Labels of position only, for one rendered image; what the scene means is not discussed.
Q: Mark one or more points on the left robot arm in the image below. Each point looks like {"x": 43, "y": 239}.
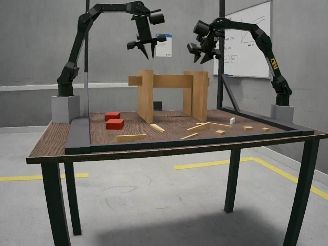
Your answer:
{"x": 263, "y": 42}

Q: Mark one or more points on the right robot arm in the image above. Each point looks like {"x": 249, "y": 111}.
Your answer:
{"x": 85, "y": 22}

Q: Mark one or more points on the red rectangular block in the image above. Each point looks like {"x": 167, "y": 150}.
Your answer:
{"x": 114, "y": 124}
{"x": 112, "y": 115}

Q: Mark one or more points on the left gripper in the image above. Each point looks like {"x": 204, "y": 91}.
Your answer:
{"x": 207, "y": 47}

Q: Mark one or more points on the tan wooden board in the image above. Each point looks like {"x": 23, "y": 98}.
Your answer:
{"x": 195, "y": 99}
{"x": 145, "y": 95}

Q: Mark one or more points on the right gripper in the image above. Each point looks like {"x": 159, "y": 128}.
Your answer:
{"x": 145, "y": 37}

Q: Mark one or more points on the wooden rail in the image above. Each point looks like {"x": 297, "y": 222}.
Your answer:
{"x": 164, "y": 81}

